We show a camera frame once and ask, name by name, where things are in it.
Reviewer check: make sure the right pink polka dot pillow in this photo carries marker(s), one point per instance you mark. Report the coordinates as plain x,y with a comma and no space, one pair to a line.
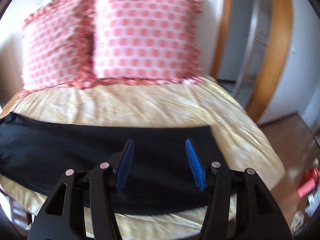
150,40

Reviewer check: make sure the yellow patterned bedspread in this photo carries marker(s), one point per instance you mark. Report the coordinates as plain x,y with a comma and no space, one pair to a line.
242,143

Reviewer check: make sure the left pink polka dot pillow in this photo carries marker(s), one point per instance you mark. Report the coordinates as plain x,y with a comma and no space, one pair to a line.
57,43

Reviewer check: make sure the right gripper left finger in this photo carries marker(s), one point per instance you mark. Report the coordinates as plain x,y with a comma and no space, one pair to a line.
62,214

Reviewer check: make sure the pink polka dot pillow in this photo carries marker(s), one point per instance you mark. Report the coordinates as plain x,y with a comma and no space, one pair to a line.
57,43
150,40

